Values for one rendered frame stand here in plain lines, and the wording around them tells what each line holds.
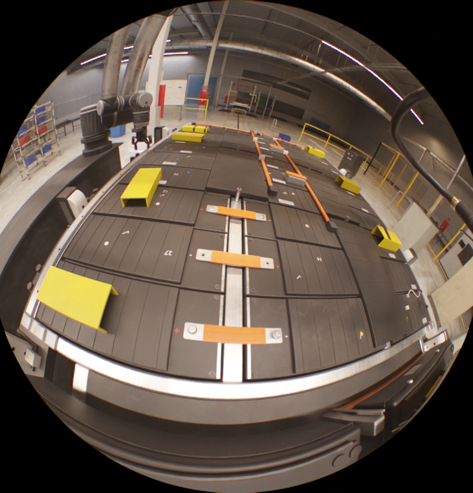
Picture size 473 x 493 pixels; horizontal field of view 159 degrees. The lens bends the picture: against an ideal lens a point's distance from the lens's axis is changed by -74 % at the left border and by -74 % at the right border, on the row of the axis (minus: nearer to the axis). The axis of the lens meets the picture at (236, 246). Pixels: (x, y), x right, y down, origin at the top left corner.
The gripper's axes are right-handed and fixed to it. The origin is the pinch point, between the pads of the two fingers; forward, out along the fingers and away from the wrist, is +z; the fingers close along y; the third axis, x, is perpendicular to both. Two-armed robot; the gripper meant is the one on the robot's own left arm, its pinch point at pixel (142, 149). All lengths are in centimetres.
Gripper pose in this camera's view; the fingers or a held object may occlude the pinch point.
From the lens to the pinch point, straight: 125.5
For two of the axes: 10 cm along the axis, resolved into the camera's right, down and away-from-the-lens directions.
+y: -9.8, -1.3, -1.5
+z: -2.0, 6.4, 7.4
